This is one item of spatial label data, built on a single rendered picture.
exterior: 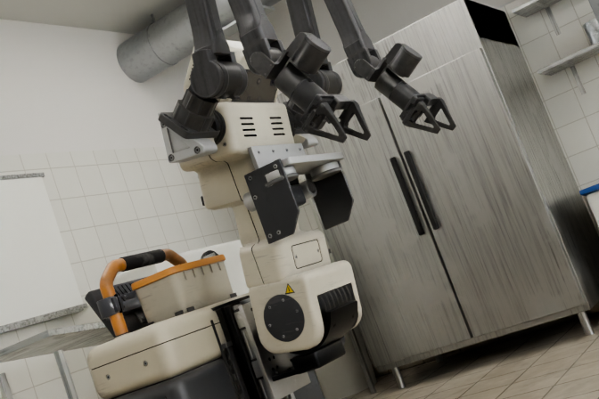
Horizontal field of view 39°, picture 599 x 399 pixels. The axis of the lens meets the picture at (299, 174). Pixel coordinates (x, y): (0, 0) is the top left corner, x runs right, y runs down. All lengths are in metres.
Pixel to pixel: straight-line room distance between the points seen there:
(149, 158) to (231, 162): 4.10
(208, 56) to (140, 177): 4.17
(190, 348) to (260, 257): 0.26
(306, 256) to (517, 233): 3.14
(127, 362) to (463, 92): 3.45
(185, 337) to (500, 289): 3.33
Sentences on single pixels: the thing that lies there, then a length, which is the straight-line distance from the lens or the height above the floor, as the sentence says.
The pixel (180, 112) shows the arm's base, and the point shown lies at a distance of 1.80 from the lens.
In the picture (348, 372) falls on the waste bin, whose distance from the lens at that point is 6.10.
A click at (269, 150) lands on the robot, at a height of 1.09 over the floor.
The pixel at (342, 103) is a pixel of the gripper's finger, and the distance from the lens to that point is 1.66.
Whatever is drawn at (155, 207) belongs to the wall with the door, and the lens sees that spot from 5.89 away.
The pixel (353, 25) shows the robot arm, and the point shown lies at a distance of 2.10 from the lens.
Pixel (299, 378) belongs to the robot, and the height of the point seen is 0.57.
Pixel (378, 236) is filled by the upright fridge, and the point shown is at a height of 0.94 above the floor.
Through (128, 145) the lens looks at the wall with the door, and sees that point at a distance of 5.94.
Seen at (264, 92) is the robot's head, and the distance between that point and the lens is 2.03.
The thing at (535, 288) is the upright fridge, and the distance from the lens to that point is 5.02.
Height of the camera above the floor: 0.76
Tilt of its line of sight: 8 degrees up
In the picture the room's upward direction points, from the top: 20 degrees counter-clockwise
